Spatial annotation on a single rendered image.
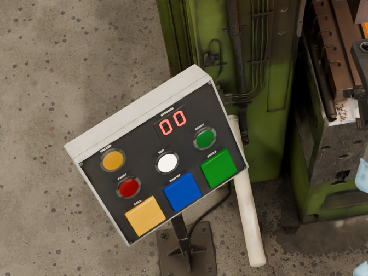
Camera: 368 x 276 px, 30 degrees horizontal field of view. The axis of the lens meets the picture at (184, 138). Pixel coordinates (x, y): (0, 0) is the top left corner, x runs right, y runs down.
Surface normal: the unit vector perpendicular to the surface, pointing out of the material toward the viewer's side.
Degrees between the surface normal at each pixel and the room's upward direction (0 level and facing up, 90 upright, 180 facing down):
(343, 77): 0
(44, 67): 0
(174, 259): 0
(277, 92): 90
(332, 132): 90
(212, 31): 90
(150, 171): 60
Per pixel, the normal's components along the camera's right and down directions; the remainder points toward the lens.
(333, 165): 0.14, 0.90
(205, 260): -0.08, -0.40
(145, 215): 0.43, 0.45
